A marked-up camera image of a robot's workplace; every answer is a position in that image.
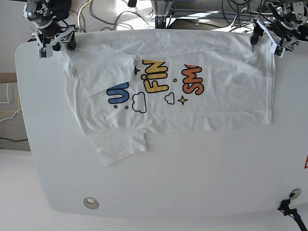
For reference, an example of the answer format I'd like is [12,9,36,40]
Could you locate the silver aluminium upright post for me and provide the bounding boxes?
[151,0,174,29]

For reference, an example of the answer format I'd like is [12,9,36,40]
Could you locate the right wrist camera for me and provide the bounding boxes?
[38,46,53,58]

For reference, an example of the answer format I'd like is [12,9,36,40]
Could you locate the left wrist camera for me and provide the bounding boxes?
[270,42,286,58]

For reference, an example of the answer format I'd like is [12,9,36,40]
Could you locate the red warning sticker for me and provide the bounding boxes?
[304,155,308,169]

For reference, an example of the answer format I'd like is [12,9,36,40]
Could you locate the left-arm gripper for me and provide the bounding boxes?
[251,18,300,52]

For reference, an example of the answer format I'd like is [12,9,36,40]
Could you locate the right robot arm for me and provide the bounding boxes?
[23,0,79,58]

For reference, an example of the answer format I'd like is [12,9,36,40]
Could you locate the white printed T-shirt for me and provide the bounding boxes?
[60,30,275,165]

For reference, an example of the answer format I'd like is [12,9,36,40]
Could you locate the grey table grommet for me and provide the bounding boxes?
[289,188,301,200]

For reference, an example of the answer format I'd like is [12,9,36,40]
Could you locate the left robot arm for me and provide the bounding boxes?
[251,0,308,57]

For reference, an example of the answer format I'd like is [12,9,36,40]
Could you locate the brown cardboard box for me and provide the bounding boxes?
[0,73,17,84]

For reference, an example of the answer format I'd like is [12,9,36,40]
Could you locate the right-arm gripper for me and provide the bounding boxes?
[32,21,79,51]

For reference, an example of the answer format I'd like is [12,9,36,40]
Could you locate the yellow cable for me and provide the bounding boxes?
[0,96,22,122]

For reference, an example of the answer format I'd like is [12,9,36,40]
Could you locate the silver table grommet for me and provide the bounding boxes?
[83,197,99,210]

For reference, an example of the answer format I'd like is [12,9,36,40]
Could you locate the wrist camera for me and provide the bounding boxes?
[270,42,286,58]
[38,46,53,58]

